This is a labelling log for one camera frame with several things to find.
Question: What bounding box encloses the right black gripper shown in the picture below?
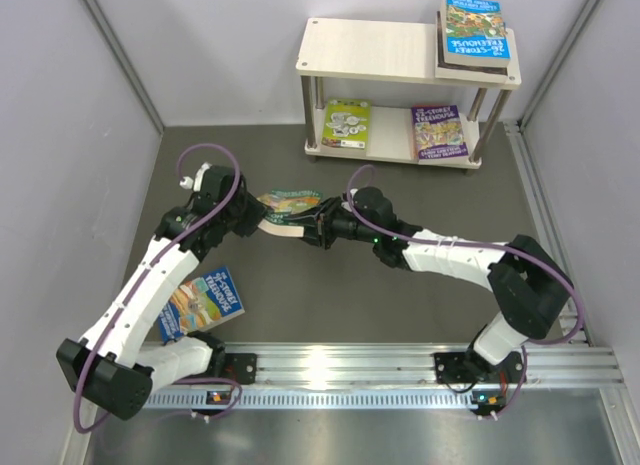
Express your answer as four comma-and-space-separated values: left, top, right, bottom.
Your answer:
285, 194, 381, 249

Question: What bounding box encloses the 104-storey treehouse green book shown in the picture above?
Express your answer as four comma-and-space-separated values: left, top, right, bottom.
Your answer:
258, 189, 323, 238

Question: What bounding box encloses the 91-storey treehouse blue book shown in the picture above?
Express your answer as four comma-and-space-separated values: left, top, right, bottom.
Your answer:
157, 266, 245, 342

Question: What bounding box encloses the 65-storey treehouse lime book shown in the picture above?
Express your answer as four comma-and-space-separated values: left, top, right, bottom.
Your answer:
321, 98, 372, 150

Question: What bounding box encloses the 52-storey treehouse purple book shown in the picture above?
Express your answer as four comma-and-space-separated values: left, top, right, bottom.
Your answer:
411, 105, 469, 163

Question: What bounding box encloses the tale of two cities book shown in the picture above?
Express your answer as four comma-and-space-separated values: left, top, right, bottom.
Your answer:
435, 12, 521, 84

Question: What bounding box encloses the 26-storey treehouse blue book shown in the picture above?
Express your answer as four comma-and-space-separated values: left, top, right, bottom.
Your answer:
440, 0, 511, 69

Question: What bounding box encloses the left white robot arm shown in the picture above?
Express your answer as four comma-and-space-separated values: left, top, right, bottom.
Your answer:
56, 163, 266, 420

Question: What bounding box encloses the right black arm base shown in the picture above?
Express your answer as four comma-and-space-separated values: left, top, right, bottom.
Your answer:
433, 351, 478, 387

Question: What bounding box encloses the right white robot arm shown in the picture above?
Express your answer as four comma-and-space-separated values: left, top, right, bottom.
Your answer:
292, 187, 573, 382

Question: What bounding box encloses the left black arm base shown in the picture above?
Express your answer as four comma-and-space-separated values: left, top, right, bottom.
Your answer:
187, 352, 257, 385

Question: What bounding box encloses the white two-tier wooden shelf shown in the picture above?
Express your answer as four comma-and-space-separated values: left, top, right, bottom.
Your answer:
296, 17, 522, 170

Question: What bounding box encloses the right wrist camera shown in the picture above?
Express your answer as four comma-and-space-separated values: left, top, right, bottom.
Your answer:
341, 188, 358, 213

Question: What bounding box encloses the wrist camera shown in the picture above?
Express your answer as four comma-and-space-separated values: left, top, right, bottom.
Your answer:
341, 188, 358, 213
179, 162, 211, 192

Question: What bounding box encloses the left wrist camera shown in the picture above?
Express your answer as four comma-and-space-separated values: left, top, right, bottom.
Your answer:
179, 162, 211, 192

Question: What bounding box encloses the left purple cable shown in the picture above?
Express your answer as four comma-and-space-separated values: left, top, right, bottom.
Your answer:
73, 143, 244, 434

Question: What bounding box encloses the aluminium mounting rail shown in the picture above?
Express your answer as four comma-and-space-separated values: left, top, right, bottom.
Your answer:
82, 342, 626, 411

